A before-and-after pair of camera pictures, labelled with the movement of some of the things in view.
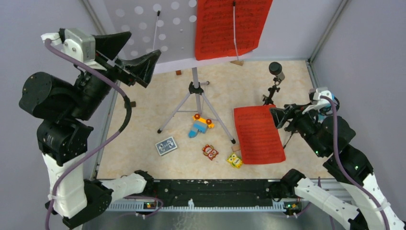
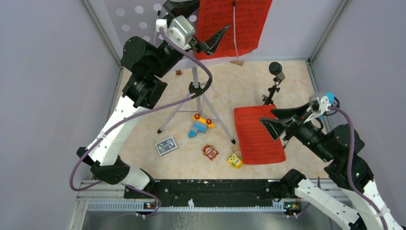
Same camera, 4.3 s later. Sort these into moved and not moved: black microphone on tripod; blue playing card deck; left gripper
Moved: left gripper
Not moved: black microphone on tripod; blue playing card deck
